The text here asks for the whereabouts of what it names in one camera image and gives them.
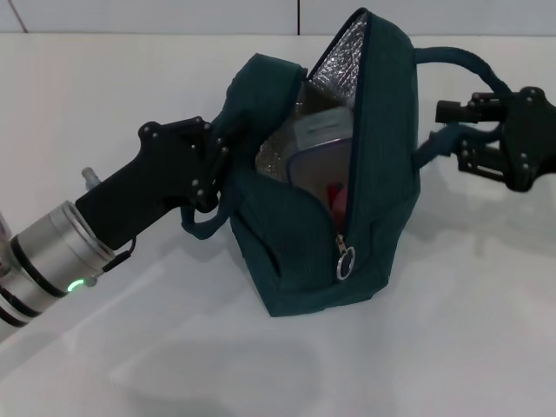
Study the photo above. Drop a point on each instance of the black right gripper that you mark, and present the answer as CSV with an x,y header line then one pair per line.
x,y
534,139

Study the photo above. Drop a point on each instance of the clear plastic lunch box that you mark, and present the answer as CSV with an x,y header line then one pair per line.
x,y
321,160

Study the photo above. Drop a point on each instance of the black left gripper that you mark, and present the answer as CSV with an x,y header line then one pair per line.
x,y
156,174

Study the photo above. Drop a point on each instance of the dark blue insulated lunch bag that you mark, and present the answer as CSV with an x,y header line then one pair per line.
x,y
386,174

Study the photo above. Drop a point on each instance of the pink peach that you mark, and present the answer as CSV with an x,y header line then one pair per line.
x,y
338,200

